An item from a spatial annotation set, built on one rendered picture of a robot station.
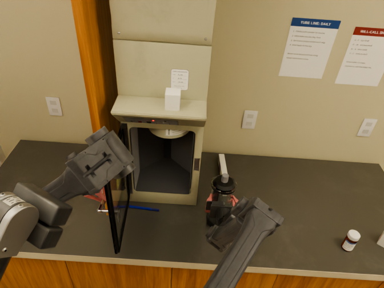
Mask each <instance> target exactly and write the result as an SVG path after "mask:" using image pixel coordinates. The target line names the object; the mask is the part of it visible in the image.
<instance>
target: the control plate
mask: <svg viewBox="0 0 384 288"><path fill-rule="evenodd" d="M123 119H124V120H125V121H126V122H138V121H141V122H142V123H147V122H151V123H154V124H156V122H157V124H163V123H164V125H169V123H170V124H171V125H178V121H171V120H161V119H144V118H128V117H123ZM152 120H155V121H152ZM164 121H166V122H164ZM138 123H139V122H138Z"/></svg>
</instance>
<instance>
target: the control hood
mask: <svg viewBox="0 0 384 288"><path fill-rule="evenodd" d="M111 114H112V115H113V116H114V117H115V118H116V119H117V120H119V121H120V122H126V121H125V120H124V119H123V117H128V118H144V119H161V120H171V121H178V125H179V126H196V127H204V126H205V123H206V119H207V102H206V101H195V100H186V99H181V103H180V110H179V111H171V110H165V98H153V97H137V96H128V95H118V96H117V98H116V101H115V103H114V106H113V108H112V110H111Z"/></svg>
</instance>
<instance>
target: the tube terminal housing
mask: <svg viewBox="0 0 384 288"><path fill-rule="evenodd" d="M113 48H114V59H115V70H116V78H117V89H118V95H128V96H137V97H153V98H165V92H166V88H167V87H169V88H170V85H171V69H184V70H189V86H188V91H185V90H181V99H186V100H195V101H207V90H208V84H209V72H210V61H211V50H212V45H211V46H208V45H192V44H184V43H169V42H153V41H135V40H126V39H113ZM121 123H127V129H128V137H129V150H130V153H131V148H130V134H129V130H130V128H131V127H142V128H152V129H168V130H185V131H193V132H195V144H194V158H193V172H192V180H191V189H190V192H189V194H171V193H154V192H145V191H136V190H134V185H133V171H132V172H131V177H132V185H133V194H130V200H129V201H135V202H152V203H169V204H179V205H196V204H197V193H198V182H199V171H200V164H201V153H202V142H203V131H204V127H196V126H179V125H162V124H153V123H136V122H121ZM195 158H200V161H199V171H196V170H194V159H195Z"/></svg>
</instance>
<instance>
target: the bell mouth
mask: <svg viewBox="0 0 384 288"><path fill-rule="evenodd" d="M149 130H150V131H151V132H152V133H153V134H154V135H156V136H158V137H161V138H167V139H172V138H179V137H182V136H184V135H186V134H187V133H188V132H189V131H185V130H168V129H152V128H149Z"/></svg>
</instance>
